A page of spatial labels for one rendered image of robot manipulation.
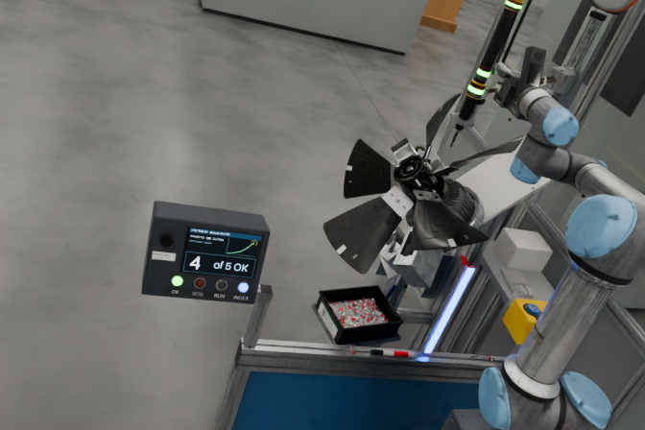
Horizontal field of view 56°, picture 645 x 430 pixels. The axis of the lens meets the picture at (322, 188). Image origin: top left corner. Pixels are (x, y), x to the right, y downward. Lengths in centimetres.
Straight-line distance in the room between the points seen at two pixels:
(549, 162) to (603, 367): 102
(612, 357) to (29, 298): 233
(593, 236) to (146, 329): 213
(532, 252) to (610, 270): 128
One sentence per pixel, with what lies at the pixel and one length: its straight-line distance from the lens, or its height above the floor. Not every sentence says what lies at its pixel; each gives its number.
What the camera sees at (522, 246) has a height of 97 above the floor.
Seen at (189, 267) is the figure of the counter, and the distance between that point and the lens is 139.
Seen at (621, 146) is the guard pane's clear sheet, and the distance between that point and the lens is 237.
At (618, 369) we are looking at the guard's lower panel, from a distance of 228.
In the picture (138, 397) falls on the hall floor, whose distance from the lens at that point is 261.
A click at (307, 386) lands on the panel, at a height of 71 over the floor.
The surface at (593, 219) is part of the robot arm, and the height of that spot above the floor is 161.
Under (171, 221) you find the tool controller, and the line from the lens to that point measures 135.
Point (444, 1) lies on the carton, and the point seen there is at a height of 41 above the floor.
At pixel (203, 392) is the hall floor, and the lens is 266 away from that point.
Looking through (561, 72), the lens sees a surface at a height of 158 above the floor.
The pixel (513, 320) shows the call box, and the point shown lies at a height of 102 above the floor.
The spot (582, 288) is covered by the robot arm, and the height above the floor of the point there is 149.
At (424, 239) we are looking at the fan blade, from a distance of 174.
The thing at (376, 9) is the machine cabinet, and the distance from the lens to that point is 754.
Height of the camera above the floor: 203
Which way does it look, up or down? 29 degrees down
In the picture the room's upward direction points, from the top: 19 degrees clockwise
